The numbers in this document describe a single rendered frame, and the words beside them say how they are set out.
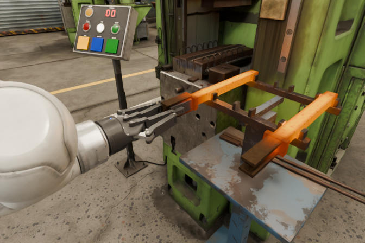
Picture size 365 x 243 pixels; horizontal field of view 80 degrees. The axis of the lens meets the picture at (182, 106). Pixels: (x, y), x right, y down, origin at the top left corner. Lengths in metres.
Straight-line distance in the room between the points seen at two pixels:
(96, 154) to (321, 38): 0.76
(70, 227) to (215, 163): 1.13
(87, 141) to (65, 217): 1.33
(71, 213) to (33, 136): 1.53
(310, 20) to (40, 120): 0.83
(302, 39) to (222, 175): 0.55
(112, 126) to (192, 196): 1.08
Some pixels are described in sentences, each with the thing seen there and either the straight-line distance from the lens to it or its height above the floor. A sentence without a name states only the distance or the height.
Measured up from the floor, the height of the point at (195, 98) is 1.04.
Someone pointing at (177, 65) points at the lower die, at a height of 0.95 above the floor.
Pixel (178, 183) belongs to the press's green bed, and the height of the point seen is 0.16.
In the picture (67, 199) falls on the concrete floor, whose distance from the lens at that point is 1.82.
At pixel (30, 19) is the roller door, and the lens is 8.77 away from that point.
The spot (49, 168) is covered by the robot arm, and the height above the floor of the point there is 1.14.
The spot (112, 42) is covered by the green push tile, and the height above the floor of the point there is 1.03.
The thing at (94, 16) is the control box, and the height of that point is 1.14.
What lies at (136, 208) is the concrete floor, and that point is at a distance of 1.63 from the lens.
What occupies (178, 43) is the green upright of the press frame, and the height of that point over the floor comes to 1.01.
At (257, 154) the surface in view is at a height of 1.04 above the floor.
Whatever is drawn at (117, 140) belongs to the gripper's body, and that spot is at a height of 1.03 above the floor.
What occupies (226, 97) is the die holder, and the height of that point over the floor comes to 0.88.
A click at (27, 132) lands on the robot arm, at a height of 1.18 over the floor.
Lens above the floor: 1.28
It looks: 28 degrees down
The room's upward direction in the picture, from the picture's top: straight up
